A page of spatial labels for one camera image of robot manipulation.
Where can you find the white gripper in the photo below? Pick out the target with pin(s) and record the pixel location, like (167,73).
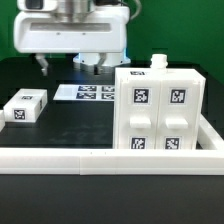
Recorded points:
(69,26)

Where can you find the white cabinet top block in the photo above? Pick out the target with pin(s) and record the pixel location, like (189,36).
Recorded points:
(26,105)

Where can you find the white cabinet door panel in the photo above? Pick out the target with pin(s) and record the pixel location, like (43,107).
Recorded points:
(138,114)
(179,110)

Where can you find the white cabinet body box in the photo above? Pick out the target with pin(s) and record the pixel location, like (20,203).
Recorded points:
(157,71)

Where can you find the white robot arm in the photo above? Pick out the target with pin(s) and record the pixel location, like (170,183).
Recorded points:
(87,61)

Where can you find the small white block left edge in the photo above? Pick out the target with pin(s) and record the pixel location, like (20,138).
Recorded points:
(2,120)

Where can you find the white L-shaped boundary fence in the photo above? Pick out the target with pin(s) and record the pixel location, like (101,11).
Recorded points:
(207,160)

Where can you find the white marker base plate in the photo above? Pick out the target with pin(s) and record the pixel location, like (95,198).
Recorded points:
(77,92)

